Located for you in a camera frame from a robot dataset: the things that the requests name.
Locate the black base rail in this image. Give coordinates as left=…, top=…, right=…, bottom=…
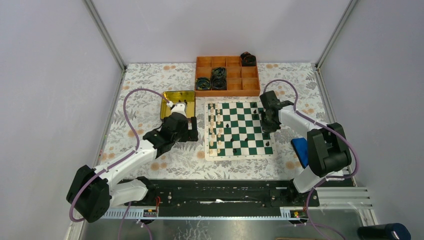
left=131, top=177, right=320, bottom=218

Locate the white chess pieces row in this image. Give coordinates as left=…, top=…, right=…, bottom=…
left=207, top=102, right=224, bottom=157

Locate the green white chess board mat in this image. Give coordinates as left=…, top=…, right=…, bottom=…
left=204, top=100, right=277, bottom=161

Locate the gold metal tin box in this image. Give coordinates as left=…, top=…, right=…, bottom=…
left=160, top=90, right=196, bottom=121

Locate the black tape roll behind tray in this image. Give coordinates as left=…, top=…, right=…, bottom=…
left=240, top=51, right=257, bottom=67

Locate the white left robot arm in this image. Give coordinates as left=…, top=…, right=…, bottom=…
left=66, top=112, right=199, bottom=223

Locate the black tape roll in tray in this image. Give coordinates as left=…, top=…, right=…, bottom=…
left=195, top=77, right=211, bottom=91
left=211, top=67, right=227, bottom=78
left=210, top=76, right=227, bottom=91

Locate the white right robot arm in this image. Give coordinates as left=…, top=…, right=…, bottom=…
left=259, top=91, right=352, bottom=206

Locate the blue cloth pouch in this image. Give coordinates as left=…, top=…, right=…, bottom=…
left=290, top=137, right=309, bottom=169

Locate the orange wooden compartment tray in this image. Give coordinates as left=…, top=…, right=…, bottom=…
left=194, top=55, right=260, bottom=97

